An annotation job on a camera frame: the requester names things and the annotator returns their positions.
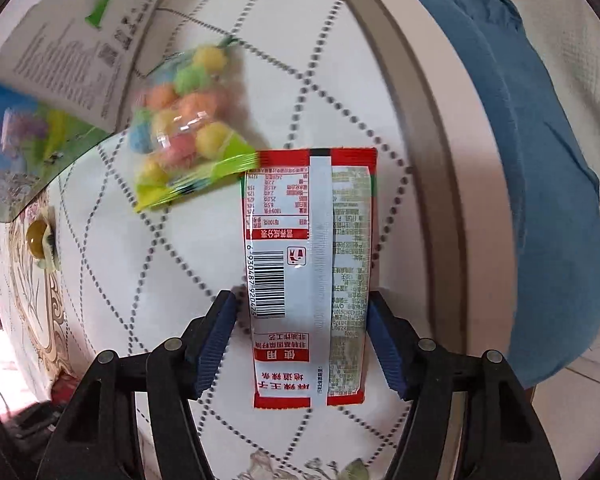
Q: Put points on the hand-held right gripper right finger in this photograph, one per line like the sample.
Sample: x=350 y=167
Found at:
x=387 y=345

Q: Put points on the colourful candy ball bag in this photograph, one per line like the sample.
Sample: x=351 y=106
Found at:
x=185 y=120

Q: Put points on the clear packet with yellow ball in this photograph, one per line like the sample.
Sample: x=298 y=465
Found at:
x=40 y=237

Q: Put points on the white diamond-pattern blanket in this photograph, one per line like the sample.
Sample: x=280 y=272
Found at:
x=180 y=260

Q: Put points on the blue bed sheet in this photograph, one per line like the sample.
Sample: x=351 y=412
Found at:
x=530 y=185

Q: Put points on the red and white snack packet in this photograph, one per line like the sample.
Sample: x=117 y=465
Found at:
x=310 y=260

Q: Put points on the cardboard box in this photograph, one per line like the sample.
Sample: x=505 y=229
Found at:
x=60 y=60

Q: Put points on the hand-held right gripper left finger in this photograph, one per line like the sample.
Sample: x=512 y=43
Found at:
x=215 y=345

